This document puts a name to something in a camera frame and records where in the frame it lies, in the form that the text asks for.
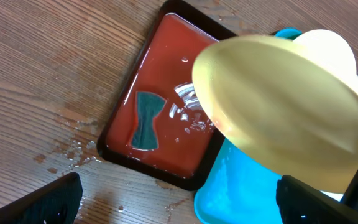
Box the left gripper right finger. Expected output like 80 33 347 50
276 170 358 224

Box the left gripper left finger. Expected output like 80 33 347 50
0 172 83 224

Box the yellow-green plate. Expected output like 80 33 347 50
192 35 358 193
293 29 357 79

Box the dark green sponge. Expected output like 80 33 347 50
130 91 166 151

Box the teal plastic tray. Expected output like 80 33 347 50
193 27 358 224

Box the red and black tray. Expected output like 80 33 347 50
97 1 233 191

